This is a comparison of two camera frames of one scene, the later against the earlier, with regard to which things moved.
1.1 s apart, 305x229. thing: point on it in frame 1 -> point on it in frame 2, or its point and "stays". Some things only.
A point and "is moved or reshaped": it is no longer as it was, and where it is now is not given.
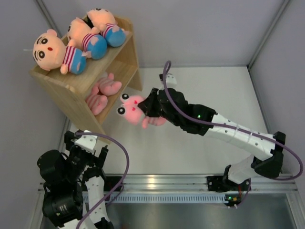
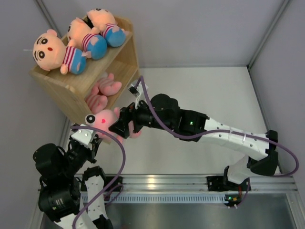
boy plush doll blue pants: [81, 35] stays
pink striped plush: [129, 109] is moved or reshaped
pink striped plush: [96, 102] stays
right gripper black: [147, 106] -> [130, 113]
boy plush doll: [105, 23] stays
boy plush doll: [50, 52] stays
